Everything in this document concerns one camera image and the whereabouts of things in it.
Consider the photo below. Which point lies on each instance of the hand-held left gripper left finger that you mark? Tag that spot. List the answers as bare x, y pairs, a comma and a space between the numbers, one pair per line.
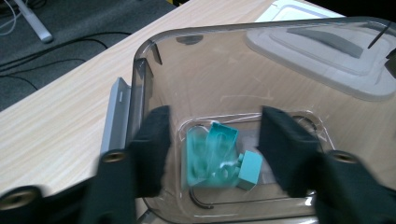
151, 149

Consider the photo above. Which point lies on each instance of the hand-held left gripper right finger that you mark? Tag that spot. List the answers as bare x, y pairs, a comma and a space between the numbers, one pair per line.
289, 152

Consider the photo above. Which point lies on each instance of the clear plastic container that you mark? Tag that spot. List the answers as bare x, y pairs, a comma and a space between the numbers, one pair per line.
218, 71

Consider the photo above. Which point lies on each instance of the white container lid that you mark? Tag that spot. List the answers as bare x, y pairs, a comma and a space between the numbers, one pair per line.
295, 11

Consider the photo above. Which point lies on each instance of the black stand with striped base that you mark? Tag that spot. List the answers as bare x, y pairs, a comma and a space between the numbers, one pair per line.
174, 1

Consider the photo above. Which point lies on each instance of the white metal stand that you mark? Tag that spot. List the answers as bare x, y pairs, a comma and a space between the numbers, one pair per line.
35, 25

